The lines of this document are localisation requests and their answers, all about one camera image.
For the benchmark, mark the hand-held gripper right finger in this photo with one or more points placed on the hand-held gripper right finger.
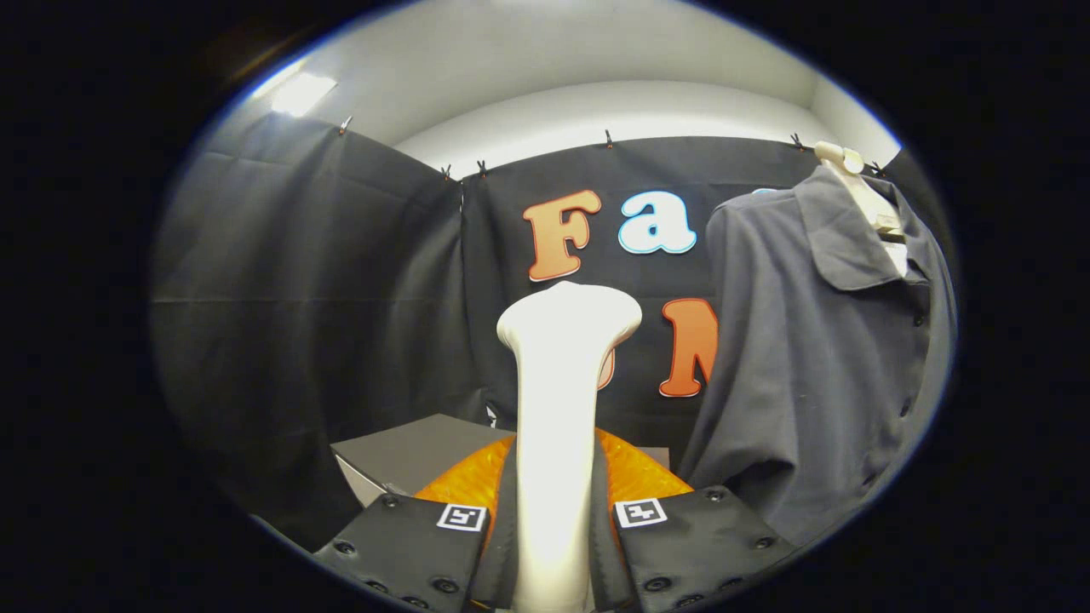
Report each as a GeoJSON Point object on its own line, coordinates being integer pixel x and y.
{"type": "Point", "coordinates": [698, 541]}

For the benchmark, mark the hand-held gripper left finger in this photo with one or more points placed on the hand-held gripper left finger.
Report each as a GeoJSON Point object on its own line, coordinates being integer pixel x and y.
{"type": "Point", "coordinates": [409, 545]}

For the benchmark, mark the white garment steamer head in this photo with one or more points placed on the white garment steamer head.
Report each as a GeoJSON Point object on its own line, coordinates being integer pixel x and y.
{"type": "Point", "coordinates": [558, 409]}

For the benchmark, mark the dark grey button shirt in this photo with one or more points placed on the dark grey button shirt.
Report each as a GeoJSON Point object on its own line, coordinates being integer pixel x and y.
{"type": "Point", "coordinates": [809, 366]}

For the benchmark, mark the grey drawer cabinet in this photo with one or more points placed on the grey drawer cabinet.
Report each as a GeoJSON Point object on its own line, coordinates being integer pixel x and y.
{"type": "Point", "coordinates": [417, 451]}

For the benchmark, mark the black backdrop cloth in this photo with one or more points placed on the black backdrop cloth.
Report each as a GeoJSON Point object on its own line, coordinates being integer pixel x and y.
{"type": "Point", "coordinates": [324, 298]}

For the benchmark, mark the small ceiling light panel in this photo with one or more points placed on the small ceiling light panel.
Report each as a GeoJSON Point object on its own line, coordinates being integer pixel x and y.
{"type": "Point", "coordinates": [302, 94]}

